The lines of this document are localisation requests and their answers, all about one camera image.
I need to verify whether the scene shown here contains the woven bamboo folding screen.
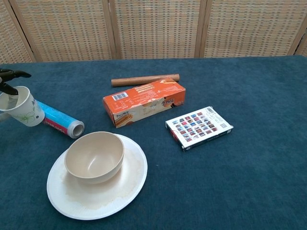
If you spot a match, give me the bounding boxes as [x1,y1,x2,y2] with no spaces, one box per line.
[0,0,307,65]

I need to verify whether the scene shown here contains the flower print paper cup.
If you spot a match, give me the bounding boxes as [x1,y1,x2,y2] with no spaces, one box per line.
[0,86,46,127]

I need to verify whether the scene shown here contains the orange snack box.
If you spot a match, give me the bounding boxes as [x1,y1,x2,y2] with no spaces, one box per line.
[102,79,187,129]

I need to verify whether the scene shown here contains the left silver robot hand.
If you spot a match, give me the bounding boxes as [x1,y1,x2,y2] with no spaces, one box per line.
[0,68,32,96]

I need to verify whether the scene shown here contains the beige plastic bowl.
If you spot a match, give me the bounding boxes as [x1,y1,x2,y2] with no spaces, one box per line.
[64,130,125,184]

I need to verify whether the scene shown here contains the brown wooden rolling pin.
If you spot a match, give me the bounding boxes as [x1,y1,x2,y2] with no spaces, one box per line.
[111,73,180,88]

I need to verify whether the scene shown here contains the teal tablecloth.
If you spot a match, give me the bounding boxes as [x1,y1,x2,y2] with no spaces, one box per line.
[0,55,307,230]

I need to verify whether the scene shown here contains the white paper plate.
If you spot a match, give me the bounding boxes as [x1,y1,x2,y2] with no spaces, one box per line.
[46,133,148,220]

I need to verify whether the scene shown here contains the white picture card box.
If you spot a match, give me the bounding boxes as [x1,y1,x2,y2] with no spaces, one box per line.
[165,106,234,152]

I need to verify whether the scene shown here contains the blue cling film roll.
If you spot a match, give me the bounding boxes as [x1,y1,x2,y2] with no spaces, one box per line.
[35,100,85,139]

